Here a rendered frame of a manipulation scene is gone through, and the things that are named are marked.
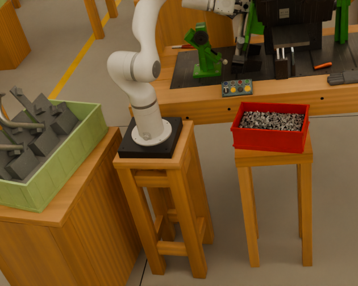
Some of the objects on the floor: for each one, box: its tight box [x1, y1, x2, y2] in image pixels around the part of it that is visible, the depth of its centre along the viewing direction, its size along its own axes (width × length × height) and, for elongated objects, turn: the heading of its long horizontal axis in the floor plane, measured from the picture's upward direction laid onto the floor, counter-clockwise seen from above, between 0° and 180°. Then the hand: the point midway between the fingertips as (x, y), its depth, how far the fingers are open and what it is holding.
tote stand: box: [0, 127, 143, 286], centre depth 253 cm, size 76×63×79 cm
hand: (244, 8), depth 236 cm, fingers closed on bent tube, 3 cm apart
